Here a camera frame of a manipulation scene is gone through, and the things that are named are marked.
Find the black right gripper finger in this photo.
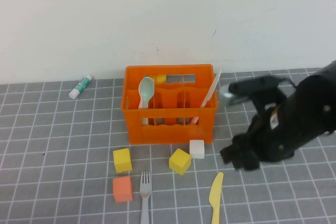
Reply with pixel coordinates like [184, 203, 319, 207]
[240, 153, 260, 172]
[220, 144, 245, 168]

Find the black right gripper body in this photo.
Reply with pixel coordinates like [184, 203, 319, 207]
[232, 112, 274, 161]

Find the yellow plastic knife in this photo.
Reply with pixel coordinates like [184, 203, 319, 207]
[208, 172, 225, 224]

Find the white plastic knife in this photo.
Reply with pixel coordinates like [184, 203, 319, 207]
[190, 69, 223, 125]

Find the grey plastic fork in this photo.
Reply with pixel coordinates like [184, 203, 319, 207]
[139, 171, 153, 224]

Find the orange plastic crate cutlery holder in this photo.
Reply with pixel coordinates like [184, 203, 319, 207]
[120, 63, 219, 145]

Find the white foam cube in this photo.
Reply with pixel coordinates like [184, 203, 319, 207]
[189, 140, 205, 159]

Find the yellow foam cube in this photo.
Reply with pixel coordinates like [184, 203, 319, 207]
[169, 148, 192, 176]
[112, 148, 133, 174]

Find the orange foam cube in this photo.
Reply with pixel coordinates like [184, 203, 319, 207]
[112, 176, 133, 204]

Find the grey white-grid table mat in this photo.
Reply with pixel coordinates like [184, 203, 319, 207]
[0, 67, 336, 224]

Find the white green glue stick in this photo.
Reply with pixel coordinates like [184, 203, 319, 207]
[68, 74, 93, 100]

